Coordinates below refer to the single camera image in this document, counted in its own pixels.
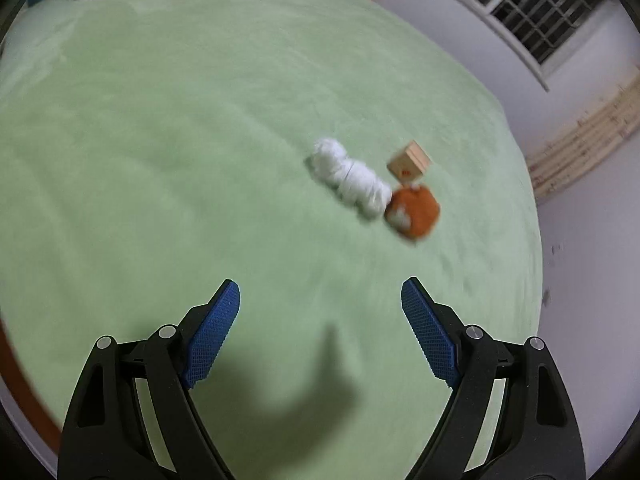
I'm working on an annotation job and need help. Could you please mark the white tissue wad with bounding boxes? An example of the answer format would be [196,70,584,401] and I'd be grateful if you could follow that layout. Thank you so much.
[309,138,393,219]

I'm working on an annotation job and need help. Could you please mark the orange plush toy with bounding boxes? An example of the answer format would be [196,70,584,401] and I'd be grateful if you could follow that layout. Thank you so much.
[384,184,440,242]

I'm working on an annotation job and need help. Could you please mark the floral cream curtain right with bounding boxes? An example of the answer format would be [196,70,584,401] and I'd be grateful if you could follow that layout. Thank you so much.
[525,66,639,205]

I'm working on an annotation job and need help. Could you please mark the wooden cube block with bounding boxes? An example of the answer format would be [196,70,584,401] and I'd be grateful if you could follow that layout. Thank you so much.
[387,141,431,184]

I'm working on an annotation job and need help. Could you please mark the green bed blanket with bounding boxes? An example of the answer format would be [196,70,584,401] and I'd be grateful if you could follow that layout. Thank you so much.
[1,0,542,479]

